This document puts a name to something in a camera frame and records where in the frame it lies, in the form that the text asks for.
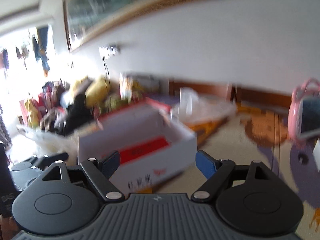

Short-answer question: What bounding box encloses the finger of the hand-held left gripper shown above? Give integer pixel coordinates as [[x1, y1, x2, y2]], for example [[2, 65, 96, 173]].
[[30, 152, 69, 170]]

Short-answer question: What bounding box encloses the white shoe box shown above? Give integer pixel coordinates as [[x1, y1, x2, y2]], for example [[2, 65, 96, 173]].
[[78, 104, 198, 189]]

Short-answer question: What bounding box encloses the filled white plastic bag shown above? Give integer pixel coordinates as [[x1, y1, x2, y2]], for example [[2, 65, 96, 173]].
[[16, 125, 80, 161]]

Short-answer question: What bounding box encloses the wooden headboard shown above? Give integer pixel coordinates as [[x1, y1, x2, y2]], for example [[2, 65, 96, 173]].
[[169, 79, 293, 110]]

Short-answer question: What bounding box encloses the red shopping bag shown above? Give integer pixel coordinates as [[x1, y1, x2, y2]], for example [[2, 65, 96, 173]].
[[119, 136, 171, 166]]

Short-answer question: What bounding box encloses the pink bear tablet toy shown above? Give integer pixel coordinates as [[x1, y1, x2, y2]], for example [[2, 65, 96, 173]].
[[287, 78, 320, 140]]

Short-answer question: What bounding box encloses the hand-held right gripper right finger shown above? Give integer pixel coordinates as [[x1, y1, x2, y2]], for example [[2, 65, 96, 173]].
[[192, 150, 279, 203]]

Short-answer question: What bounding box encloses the red-rimmed white box lid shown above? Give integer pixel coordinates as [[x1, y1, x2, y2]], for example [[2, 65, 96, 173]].
[[96, 97, 173, 130]]

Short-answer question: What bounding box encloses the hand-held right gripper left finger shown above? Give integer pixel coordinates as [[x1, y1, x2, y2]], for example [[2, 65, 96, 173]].
[[41, 150, 125, 203]]

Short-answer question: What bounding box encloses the gold framed landscape painting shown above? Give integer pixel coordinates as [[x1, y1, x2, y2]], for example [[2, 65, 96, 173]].
[[62, 0, 224, 53]]

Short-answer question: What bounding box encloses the yellow pillow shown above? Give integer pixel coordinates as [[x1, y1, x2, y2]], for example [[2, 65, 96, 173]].
[[85, 76, 112, 103], [69, 79, 92, 98]]

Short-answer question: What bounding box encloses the wall socket with black charger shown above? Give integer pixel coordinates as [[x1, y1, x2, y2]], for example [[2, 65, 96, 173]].
[[99, 45, 121, 59]]

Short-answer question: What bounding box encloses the black garment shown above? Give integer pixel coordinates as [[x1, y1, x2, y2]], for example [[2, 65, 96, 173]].
[[54, 94, 98, 134]]

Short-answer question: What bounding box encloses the blue hanging garment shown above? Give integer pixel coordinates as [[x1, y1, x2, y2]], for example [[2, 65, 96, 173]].
[[32, 26, 55, 77]]

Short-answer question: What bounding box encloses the black charger cable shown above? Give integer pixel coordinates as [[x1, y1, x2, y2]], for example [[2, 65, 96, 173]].
[[102, 56, 111, 93]]

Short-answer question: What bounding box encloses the clear plastic bag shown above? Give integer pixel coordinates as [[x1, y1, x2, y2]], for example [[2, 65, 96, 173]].
[[172, 87, 237, 126]]

